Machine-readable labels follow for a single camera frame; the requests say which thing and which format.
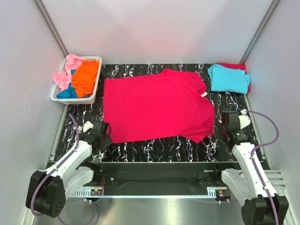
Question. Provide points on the folded cyan t shirt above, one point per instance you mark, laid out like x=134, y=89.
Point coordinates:
x=212, y=74

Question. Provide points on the folded red t shirt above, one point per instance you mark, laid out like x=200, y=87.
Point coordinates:
x=234, y=66

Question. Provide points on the magenta t shirt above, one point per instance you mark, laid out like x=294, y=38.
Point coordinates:
x=167, y=104

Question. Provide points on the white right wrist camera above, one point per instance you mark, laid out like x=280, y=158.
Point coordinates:
x=244, y=119

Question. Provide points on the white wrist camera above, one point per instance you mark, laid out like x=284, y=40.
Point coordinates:
x=87, y=126
x=244, y=119

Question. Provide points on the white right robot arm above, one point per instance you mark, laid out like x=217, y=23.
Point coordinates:
x=259, y=200

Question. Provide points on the blue t shirt in basket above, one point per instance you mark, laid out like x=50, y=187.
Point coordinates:
x=63, y=81

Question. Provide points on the light pink t shirt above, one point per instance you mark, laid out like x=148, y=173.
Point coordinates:
x=72, y=62

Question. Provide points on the white slotted cable duct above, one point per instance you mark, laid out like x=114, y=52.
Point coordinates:
x=109, y=192

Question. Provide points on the orange t shirt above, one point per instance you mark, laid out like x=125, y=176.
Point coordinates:
x=84, y=78

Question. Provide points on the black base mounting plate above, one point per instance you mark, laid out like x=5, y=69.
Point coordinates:
x=162, y=175

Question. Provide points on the white plastic laundry basket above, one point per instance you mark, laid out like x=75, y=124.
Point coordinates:
x=89, y=99

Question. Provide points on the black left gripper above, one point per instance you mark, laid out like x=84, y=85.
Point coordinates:
x=108, y=141

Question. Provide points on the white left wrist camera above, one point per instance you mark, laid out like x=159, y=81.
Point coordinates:
x=87, y=126

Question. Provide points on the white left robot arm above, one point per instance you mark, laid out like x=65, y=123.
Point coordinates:
x=49, y=189

